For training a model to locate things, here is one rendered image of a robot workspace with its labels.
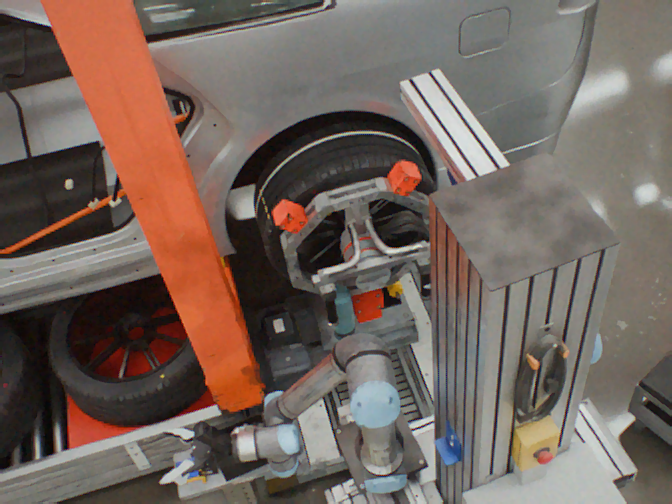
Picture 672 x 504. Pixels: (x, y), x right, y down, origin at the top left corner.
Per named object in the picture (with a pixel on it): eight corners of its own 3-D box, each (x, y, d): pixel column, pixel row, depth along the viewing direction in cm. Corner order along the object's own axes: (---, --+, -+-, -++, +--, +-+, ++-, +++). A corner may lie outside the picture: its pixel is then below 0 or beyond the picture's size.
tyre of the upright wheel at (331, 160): (395, 240, 360) (442, 116, 312) (413, 283, 345) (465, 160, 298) (241, 250, 338) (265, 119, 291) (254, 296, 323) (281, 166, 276)
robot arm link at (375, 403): (400, 446, 250) (391, 346, 207) (410, 496, 240) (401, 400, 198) (359, 452, 250) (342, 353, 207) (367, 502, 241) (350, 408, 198)
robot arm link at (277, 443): (301, 459, 223) (297, 444, 217) (259, 466, 223) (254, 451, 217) (298, 431, 228) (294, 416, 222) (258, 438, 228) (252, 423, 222)
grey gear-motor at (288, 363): (300, 327, 380) (289, 281, 352) (324, 408, 354) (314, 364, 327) (261, 339, 378) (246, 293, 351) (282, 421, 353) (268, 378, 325)
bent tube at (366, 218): (409, 210, 297) (408, 189, 289) (428, 251, 286) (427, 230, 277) (361, 223, 296) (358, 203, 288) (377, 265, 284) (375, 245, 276)
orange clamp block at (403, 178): (401, 181, 296) (415, 162, 291) (408, 197, 291) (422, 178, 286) (385, 178, 292) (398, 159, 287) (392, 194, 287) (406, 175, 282)
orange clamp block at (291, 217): (303, 205, 292) (282, 198, 286) (309, 222, 287) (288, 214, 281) (291, 218, 295) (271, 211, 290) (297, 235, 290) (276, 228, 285)
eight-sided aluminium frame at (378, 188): (428, 261, 333) (426, 163, 290) (434, 273, 329) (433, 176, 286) (294, 299, 328) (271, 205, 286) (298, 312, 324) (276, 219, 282)
